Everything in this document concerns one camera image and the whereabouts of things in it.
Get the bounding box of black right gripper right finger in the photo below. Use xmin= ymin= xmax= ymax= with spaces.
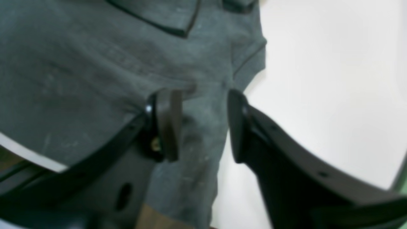
xmin=228 ymin=89 xmax=407 ymax=229

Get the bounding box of dark grey t-shirt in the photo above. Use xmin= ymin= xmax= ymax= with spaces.
xmin=1 ymin=0 xmax=266 ymax=229

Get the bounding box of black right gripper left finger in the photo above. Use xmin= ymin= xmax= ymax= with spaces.
xmin=1 ymin=89 xmax=182 ymax=229

